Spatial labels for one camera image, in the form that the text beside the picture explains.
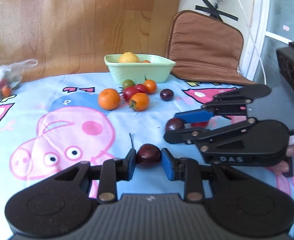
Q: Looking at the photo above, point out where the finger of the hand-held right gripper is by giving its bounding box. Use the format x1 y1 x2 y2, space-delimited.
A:
164 117 257 147
174 90 250 126

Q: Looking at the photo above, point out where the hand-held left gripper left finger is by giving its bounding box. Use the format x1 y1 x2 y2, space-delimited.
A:
53 149 137 203

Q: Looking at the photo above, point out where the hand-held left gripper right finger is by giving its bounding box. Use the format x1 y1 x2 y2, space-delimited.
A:
161 148 245 203

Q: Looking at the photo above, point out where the dark purple plum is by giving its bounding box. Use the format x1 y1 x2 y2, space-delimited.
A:
165 117 185 132
136 144 161 167
160 88 174 102

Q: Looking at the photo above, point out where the pale green ceramic bowl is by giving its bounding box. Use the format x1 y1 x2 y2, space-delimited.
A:
104 54 176 85

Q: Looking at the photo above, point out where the orange tangerine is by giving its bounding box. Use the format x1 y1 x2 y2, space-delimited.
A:
98 88 121 110

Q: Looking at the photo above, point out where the brown seat cushion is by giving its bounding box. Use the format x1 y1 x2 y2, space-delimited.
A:
166 10 257 85

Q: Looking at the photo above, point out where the black carved cabinet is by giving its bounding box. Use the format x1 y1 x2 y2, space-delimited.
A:
276 41 294 135

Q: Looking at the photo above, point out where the cartoon pig printed blanket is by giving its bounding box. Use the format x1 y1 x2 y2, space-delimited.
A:
0 72 294 240

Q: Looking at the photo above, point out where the yellow lemon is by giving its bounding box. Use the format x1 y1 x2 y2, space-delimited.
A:
119 52 140 63

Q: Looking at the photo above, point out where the black tape cross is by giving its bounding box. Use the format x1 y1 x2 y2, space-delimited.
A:
195 0 238 22

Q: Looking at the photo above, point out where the wood pattern board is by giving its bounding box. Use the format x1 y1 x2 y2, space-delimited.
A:
0 0 185 84

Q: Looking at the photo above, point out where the clear plastic bag of tomatoes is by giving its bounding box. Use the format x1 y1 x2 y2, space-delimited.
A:
0 56 39 103

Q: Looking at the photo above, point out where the white cable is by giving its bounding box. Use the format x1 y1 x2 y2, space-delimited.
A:
228 0 268 85

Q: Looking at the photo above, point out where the white window frame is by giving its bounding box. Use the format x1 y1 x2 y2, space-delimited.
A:
239 0 294 80

